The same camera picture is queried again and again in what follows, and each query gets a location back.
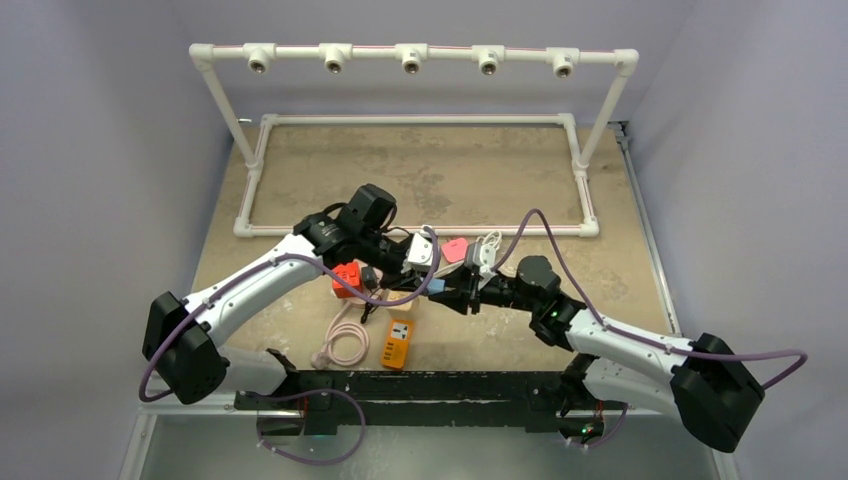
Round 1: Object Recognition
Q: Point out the pink square charger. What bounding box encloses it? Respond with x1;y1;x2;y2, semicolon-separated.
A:
441;238;469;264

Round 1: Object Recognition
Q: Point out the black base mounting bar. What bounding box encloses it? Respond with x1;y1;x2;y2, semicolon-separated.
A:
234;370;622;443

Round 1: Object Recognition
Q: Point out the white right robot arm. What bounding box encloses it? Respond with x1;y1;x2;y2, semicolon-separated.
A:
426;256;765;453

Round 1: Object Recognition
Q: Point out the orange power strip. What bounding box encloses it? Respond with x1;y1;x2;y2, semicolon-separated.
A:
380;229;505;372

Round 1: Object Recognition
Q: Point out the white PVC pipe frame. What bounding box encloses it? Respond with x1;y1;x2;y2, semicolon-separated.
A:
188;43;640;240

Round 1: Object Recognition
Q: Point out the black charger adapter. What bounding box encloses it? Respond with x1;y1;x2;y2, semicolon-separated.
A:
360;266;382;325

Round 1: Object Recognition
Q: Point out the aluminium rail frame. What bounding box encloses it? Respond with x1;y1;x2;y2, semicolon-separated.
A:
125;124;738;479

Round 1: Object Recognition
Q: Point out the beige cube socket adapter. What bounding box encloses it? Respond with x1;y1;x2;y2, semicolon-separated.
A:
386;291;419;314

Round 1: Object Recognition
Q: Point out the blue square charger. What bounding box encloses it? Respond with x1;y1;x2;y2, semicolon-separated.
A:
426;278;446;296

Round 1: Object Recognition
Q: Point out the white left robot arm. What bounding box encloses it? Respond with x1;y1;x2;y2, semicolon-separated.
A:
139;184;411;409

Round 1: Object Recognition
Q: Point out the red cube socket adapter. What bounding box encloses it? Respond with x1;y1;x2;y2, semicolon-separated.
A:
331;261;363;299

